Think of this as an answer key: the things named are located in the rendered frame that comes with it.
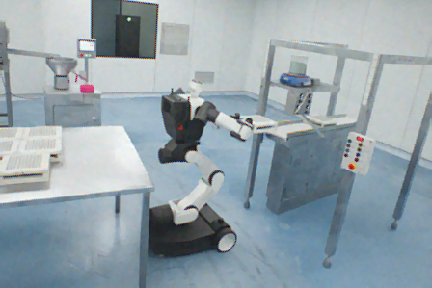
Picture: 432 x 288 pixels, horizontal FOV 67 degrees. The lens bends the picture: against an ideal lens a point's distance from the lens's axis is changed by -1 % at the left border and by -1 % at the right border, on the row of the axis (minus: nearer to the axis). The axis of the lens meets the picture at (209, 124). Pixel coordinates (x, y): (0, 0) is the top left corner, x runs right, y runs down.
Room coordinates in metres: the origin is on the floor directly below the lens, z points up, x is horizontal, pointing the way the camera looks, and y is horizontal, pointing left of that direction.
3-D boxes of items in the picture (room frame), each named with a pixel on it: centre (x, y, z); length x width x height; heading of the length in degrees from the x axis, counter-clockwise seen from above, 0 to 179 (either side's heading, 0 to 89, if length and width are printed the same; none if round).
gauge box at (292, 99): (2.81, -0.75, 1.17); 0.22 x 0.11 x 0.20; 127
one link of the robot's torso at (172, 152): (2.27, 0.21, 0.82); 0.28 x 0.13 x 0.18; 123
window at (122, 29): (7.00, 1.93, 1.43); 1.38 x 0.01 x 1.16; 122
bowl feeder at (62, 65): (4.11, 1.87, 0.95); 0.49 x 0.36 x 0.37; 122
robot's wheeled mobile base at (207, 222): (2.33, 0.12, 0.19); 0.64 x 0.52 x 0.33; 123
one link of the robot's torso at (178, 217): (2.31, 0.15, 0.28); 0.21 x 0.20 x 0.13; 123
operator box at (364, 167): (2.10, -1.03, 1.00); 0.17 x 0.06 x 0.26; 37
